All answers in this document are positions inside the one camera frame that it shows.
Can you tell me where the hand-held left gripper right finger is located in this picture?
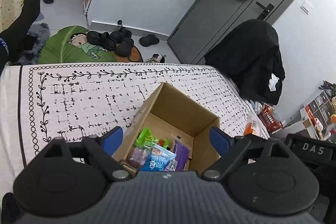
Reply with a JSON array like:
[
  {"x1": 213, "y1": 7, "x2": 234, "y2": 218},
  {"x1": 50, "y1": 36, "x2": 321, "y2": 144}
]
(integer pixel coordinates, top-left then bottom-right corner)
[{"x1": 202, "y1": 126, "x2": 291, "y2": 182}]

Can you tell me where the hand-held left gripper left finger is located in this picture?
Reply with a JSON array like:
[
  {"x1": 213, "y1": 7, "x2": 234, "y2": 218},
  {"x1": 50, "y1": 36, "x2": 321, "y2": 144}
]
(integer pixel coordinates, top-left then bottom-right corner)
[{"x1": 39, "y1": 126, "x2": 132, "y2": 183}]

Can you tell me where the purple-brown snack packet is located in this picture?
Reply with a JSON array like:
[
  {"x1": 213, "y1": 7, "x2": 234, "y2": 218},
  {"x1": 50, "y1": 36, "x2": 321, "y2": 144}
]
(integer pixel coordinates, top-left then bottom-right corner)
[{"x1": 127, "y1": 147, "x2": 152, "y2": 169}]

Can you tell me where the bright green snack packet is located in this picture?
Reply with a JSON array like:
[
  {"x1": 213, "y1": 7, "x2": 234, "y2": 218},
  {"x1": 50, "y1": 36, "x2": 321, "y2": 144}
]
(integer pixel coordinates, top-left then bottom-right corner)
[{"x1": 134, "y1": 128, "x2": 158, "y2": 148}]

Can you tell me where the orange cake packet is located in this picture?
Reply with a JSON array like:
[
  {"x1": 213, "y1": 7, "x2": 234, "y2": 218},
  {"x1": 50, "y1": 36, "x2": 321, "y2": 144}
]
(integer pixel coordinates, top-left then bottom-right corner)
[{"x1": 243, "y1": 114, "x2": 263, "y2": 137}]

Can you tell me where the purple snack packet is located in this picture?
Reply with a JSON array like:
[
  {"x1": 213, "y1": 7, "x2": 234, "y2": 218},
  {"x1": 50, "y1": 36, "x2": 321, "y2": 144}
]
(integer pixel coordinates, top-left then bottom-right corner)
[{"x1": 165, "y1": 139, "x2": 190, "y2": 171}]

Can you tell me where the light blue snack packet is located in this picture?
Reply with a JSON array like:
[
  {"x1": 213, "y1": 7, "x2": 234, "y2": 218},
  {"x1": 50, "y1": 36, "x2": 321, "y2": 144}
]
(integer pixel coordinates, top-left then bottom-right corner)
[{"x1": 139, "y1": 145, "x2": 177, "y2": 171}]

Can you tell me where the brown cardboard box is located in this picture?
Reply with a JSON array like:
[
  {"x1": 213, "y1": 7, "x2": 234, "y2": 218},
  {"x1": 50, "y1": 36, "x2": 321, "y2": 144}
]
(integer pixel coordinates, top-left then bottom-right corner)
[{"x1": 112, "y1": 82, "x2": 221, "y2": 179}]

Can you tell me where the white black-patterned printed blanket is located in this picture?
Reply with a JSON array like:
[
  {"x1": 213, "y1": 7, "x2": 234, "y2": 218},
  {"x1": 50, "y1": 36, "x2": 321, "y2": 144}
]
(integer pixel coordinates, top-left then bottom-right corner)
[{"x1": 18, "y1": 63, "x2": 270, "y2": 170}]

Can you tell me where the grey drawer organizer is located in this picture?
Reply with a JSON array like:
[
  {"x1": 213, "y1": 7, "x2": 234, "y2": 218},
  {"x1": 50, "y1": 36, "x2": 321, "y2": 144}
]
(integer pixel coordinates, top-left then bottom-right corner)
[{"x1": 308, "y1": 90, "x2": 336, "y2": 122}]

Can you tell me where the red plastic basket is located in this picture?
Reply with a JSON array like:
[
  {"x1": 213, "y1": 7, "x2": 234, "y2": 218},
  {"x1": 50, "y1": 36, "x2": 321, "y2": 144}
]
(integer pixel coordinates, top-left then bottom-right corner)
[{"x1": 257, "y1": 105, "x2": 284, "y2": 132}]

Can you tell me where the white crumpled cloth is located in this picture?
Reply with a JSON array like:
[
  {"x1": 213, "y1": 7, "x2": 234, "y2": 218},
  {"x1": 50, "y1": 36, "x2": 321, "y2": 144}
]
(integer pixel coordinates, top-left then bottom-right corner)
[{"x1": 268, "y1": 74, "x2": 281, "y2": 92}]

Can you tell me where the black jacket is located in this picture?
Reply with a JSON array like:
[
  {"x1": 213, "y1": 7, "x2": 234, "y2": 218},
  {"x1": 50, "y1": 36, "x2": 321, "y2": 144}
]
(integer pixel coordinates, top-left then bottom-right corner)
[{"x1": 205, "y1": 19, "x2": 286, "y2": 106}]

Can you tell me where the grey sneaker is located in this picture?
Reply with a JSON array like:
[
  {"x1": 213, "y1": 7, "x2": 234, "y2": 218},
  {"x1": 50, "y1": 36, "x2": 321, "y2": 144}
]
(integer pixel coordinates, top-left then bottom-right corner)
[{"x1": 144, "y1": 53, "x2": 167, "y2": 64}]

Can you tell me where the green cartoon leaf rug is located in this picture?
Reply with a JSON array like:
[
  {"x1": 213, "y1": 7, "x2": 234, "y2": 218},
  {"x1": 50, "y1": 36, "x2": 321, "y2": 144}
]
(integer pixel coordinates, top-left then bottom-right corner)
[{"x1": 38, "y1": 25, "x2": 144, "y2": 65}]

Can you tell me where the black flat slipper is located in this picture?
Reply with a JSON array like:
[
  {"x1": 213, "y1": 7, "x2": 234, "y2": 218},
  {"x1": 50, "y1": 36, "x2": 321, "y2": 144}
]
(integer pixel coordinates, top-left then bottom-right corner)
[{"x1": 139, "y1": 34, "x2": 160, "y2": 47}]

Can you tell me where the white bed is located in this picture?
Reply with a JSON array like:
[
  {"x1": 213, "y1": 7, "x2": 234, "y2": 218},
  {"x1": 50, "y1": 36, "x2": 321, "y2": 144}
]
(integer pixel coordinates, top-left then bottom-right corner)
[{"x1": 0, "y1": 65, "x2": 27, "y2": 185}]

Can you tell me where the grey fluffy rug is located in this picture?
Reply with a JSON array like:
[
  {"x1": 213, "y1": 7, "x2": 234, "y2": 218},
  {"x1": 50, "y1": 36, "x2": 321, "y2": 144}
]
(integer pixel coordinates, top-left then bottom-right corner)
[{"x1": 16, "y1": 22, "x2": 51, "y2": 64}]

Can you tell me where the grey door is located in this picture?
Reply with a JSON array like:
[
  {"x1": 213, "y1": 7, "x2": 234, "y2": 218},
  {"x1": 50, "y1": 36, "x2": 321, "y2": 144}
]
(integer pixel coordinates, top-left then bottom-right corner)
[{"x1": 167, "y1": 0, "x2": 329, "y2": 65}]

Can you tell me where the person's black-socked leg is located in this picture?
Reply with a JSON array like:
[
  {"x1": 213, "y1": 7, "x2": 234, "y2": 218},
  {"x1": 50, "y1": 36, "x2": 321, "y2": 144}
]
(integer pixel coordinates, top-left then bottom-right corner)
[{"x1": 0, "y1": 0, "x2": 41, "y2": 69}]

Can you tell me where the black door handle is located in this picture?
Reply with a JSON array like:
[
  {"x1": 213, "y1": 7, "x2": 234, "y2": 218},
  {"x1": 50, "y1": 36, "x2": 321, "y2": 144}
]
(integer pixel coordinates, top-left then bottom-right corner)
[{"x1": 256, "y1": 1, "x2": 275, "y2": 20}]

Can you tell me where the white light switch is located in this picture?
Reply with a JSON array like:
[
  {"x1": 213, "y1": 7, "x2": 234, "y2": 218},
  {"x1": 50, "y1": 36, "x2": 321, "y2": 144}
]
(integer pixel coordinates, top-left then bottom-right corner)
[{"x1": 301, "y1": 1, "x2": 314, "y2": 14}]

